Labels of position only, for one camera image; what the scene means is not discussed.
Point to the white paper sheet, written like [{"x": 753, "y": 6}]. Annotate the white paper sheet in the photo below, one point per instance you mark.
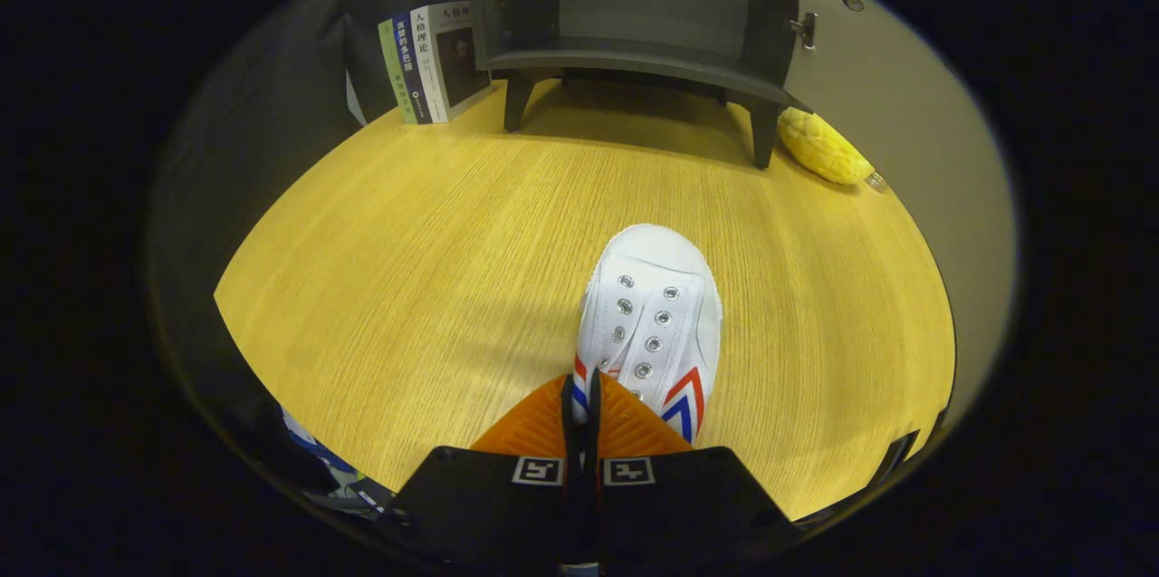
[{"x": 355, "y": 99}]

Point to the white canvas shoe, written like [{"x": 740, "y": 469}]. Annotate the white canvas shoe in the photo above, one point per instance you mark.
[{"x": 652, "y": 287}]

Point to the white book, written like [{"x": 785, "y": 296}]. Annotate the white book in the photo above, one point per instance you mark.
[{"x": 453, "y": 56}]

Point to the black backdrop cloth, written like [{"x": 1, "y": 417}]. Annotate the black backdrop cloth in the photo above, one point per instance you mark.
[{"x": 272, "y": 106}]

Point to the yellow plush toy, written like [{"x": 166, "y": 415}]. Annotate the yellow plush toy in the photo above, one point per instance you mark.
[{"x": 824, "y": 147}]

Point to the blue book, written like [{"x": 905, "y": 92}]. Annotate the blue book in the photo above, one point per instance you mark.
[{"x": 412, "y": 65}]

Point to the white and blue object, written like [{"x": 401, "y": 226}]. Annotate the white and blue object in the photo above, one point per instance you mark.
[{"x": 317, "y": 455}]

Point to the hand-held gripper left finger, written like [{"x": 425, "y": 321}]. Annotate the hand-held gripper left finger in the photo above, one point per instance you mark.
[{"x": 489, "y": 504}]

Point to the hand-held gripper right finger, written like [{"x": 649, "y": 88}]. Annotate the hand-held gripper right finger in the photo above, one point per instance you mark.
[{"x": 688, "y": 509}]

